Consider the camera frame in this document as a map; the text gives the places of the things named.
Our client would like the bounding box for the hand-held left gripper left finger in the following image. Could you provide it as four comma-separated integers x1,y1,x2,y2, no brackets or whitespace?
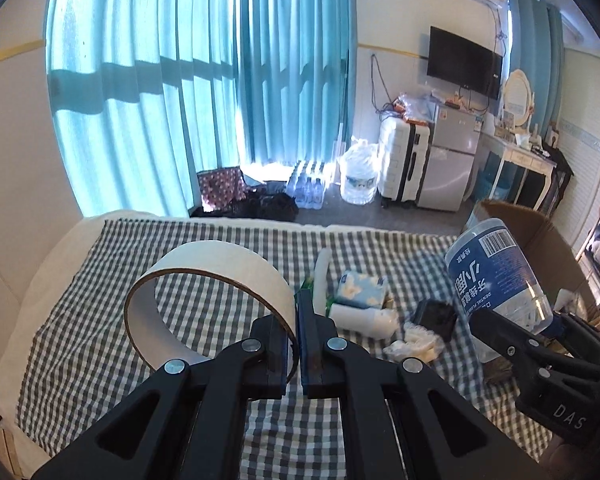
30,314,293,480

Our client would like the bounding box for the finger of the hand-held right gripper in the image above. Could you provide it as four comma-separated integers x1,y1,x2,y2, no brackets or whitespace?
472,307,546,376
552,312,600,361

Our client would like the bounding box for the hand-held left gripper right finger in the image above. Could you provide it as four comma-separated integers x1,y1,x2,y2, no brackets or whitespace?
299,291,556,480

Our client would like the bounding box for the clear jar with blue label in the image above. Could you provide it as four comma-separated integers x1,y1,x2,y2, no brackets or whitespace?
444,217,554,333

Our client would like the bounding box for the black plastic box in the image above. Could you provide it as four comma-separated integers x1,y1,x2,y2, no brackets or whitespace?
411,299,458,342

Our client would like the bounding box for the white curved tube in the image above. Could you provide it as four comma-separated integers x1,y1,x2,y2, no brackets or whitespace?
314,247,332,313

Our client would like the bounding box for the brown cardboard box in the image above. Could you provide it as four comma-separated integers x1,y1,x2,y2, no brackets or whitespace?
467,199,598,331

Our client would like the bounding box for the large white tape roll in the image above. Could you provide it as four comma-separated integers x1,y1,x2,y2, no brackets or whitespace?
124,241,297,383

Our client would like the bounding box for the white plastic bottle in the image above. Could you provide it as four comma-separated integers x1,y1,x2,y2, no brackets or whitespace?
328,304,398,339

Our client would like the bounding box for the green snack packet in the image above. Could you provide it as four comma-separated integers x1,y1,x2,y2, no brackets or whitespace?
302,280,331,311

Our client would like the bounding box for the blue floral tissue pack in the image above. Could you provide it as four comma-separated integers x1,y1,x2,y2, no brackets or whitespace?
337,270,388,309

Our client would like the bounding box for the white crumpled wrapper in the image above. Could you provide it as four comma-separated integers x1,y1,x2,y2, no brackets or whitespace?
382,322,446,361

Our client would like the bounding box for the pile of black shoes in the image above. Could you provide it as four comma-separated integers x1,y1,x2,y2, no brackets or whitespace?
230,192,299,222

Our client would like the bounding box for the black striped bag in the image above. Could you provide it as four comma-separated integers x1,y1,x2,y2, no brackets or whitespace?
520,160,576,211

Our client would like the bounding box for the blue plastic basket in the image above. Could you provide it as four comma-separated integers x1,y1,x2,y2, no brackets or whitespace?
480,152,506,201

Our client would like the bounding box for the pack of water bottles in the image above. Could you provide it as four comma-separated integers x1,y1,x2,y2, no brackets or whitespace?
286,160,341,209

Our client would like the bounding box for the purple patterned bag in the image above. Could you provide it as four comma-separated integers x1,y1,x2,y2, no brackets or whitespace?
196,166,248,213

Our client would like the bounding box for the large clear water jug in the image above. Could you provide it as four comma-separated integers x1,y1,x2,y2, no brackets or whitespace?
340,141,378,206

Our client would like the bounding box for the white dressing table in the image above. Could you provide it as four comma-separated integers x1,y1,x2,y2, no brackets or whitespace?
480,130,561,206

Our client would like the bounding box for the silver small fridge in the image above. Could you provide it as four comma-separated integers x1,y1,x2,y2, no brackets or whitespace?
417,101,481,212

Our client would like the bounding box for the white sliding wardrobe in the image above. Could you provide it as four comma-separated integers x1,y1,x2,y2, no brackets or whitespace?
555,47,600,241

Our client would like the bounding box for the white suitcase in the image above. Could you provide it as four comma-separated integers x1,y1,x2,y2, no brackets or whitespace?
377,116,431,209

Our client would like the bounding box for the grey checked blanket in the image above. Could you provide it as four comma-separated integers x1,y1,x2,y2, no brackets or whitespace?
17,217,551,480

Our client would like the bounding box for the white oval mirror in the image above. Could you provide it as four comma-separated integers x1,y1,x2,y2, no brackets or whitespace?
502,69,536,131

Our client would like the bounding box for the pile of clear plastic bags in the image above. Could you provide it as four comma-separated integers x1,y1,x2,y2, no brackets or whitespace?
392,91,436,123

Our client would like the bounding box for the wide teal window curtain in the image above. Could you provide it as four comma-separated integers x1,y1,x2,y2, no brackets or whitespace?
46,0,358,218

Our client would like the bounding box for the narrow teal curtain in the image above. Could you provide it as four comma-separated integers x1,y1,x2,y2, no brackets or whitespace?
502,0,566,126

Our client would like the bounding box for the dark wall cable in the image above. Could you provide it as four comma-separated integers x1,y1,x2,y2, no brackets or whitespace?
370,55,396,116

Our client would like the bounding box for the black wall television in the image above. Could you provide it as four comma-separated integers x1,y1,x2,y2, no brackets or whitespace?
426,26,504,101

